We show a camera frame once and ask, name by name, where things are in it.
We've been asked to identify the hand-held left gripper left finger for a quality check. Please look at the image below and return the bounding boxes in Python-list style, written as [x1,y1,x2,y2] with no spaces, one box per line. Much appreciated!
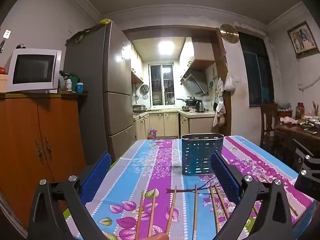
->
[27,151,112,240]

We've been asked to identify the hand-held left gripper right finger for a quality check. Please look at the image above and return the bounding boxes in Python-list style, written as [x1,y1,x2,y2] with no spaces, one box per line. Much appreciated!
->
[209,151,293,240]

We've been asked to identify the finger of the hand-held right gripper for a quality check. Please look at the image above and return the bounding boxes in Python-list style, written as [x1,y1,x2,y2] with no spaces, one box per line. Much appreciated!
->
[294,147,320,202]

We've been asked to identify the blue utensil holder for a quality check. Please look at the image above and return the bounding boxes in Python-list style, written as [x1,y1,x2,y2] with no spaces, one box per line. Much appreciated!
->
[181,133,224,176]

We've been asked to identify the person's left hand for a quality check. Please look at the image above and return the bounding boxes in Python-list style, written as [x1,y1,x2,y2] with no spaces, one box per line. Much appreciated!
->
[147,233,170,240]

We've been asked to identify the dark wooden dining table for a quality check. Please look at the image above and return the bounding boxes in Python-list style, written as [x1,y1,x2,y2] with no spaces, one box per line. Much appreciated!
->
[273,119,320,172]

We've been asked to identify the pink cloth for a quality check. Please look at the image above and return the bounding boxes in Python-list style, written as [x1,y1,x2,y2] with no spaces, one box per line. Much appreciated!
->
[279,116,298,125]

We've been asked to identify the hanging kitchen towels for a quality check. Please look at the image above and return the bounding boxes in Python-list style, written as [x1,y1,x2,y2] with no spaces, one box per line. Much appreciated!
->
[212,97,227,128]

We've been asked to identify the floral striped tablecloth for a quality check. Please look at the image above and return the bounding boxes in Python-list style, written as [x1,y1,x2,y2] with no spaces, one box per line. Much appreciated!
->
[63,135,316,240]

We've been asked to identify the red glass jar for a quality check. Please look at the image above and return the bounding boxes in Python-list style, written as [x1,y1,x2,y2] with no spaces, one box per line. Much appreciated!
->
[295,102,306,120]

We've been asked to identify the brown wooden chair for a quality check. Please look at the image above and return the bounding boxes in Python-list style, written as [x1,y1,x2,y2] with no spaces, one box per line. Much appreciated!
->
[260,103,279,151]

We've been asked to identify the beige lower kitchen cabinets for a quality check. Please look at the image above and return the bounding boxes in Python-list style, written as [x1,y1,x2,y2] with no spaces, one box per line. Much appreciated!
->
[135,112,216,138]

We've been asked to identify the beige kitchen cabinets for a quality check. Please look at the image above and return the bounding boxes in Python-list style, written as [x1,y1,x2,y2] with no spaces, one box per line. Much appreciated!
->
[135,112,216,138]
[130,37,216,83]

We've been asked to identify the orange wooden cabinet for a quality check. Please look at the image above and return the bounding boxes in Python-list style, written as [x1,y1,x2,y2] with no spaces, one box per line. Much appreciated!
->
[0,92,88,230]

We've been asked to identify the black wok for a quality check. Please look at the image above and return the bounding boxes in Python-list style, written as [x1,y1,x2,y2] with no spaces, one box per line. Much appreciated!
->
[176,96,199,106]

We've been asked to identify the white hanging plastic bag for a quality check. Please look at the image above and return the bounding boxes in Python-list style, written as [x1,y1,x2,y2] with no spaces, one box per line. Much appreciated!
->
[224,73,236,92]

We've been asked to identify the grey refrigerator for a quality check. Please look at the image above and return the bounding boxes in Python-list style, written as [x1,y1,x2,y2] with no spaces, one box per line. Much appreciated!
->
[63,21,136,161]

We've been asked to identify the green box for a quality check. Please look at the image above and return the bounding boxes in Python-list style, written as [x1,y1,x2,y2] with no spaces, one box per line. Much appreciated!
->
[68,76,81,92]

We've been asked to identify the steel range hood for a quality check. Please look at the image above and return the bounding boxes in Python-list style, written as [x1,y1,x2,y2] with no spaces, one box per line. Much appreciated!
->
[180,70,209,97]

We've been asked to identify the dark room window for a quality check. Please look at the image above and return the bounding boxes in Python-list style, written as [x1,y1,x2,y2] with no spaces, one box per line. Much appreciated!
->
[238,31,275,108]

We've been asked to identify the barred kitchen window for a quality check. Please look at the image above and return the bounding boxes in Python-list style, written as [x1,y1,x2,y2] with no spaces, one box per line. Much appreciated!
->
[149,63,174,106]

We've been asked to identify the white microwave oven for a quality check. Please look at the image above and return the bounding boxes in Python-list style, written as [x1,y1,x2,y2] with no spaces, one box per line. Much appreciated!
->
[6,48,62,94]

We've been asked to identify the beige upper kitchen cabinets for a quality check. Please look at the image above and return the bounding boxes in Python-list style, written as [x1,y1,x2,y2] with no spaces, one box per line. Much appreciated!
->
[130,37,216,83]

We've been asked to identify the square ceiling light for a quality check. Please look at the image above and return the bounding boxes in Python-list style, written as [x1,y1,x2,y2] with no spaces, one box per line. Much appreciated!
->
[158,40,175,56]

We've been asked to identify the green bag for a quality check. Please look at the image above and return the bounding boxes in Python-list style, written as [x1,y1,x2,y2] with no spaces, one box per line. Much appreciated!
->
[66,18,112,44]

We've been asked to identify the framed wall picture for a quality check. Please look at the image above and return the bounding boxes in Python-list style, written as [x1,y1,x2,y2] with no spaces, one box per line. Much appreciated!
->
[286,21,319,59]

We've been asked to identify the gold round wall clock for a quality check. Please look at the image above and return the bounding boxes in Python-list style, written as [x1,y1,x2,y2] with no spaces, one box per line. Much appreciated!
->
[220,24,239,44]

